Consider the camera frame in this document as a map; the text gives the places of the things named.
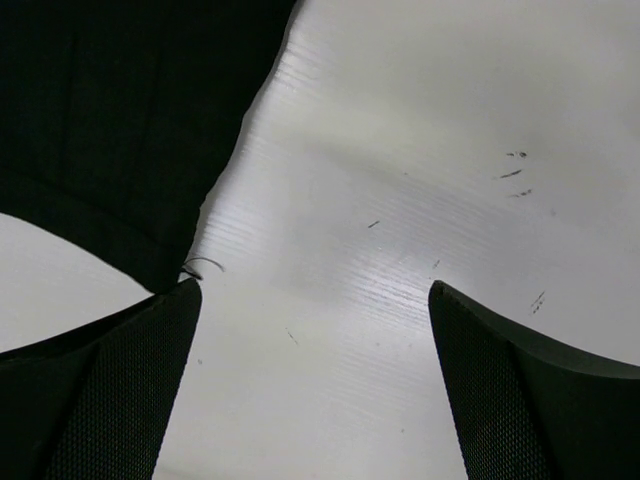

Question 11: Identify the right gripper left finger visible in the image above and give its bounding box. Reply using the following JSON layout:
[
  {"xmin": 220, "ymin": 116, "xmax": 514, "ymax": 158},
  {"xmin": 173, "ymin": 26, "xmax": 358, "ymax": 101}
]
[{"xmin": 1, "ymin": 279, "xmax": 202, "ymax": 479}]

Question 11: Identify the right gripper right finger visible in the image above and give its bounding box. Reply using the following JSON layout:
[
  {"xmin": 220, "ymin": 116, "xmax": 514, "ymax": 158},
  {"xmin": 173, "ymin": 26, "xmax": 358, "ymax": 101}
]
[{"xmin": 428, "ymin": 280, "xmax": 639, "ymax": 479}]

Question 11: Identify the black skirt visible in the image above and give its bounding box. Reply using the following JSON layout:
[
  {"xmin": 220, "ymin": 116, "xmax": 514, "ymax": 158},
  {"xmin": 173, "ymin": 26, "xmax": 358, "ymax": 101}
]
[{"xmin": 1, "ymin": 0, "xmax": 295, "ymax": 293}]

